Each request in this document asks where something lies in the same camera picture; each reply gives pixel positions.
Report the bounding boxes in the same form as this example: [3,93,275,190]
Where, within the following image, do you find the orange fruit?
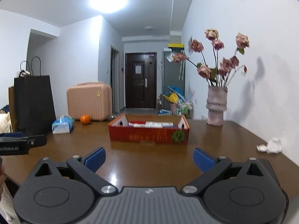
[80,115,91,125]

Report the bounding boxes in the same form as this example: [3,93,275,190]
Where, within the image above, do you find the crumpled white tissue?
[256,138,282,154]

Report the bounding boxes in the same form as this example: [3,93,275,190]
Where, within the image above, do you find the yellow box on fridge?
[168,43,184,48]

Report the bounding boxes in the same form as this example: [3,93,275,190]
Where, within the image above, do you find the dried pink roses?
[169,28,250,90]

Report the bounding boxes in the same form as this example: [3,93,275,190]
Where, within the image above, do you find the blue wet wipes pack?
[52,115,74,135]

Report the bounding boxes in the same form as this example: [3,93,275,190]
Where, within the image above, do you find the pink textured vase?
[206,86,228,126]

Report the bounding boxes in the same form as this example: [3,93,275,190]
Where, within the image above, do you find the pink suitcase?
[66,82,112,121]

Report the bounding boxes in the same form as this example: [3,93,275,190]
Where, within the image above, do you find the grey refrigerator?
[162,48,185,110]

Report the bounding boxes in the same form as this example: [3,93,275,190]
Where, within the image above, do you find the large white plastic bottle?
[145,121,163,128]

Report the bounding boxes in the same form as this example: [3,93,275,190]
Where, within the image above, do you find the yellow watering can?
[163,93,179,104]

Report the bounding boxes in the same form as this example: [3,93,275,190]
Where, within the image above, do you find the red cardboard box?
[108,113,190,144]

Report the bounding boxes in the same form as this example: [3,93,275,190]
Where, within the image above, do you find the dark brown door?
[125,52,157,109]

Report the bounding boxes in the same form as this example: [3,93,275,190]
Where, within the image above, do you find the wire storage rack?
[157,95,194,119]

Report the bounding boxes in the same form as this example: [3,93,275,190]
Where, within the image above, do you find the red white lint brush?
[128,121,146,127]

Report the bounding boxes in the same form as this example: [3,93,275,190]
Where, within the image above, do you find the black paper bag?
[14,62,56,136]

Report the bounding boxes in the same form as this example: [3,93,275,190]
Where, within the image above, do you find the person's hand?
[0,165,7,199]

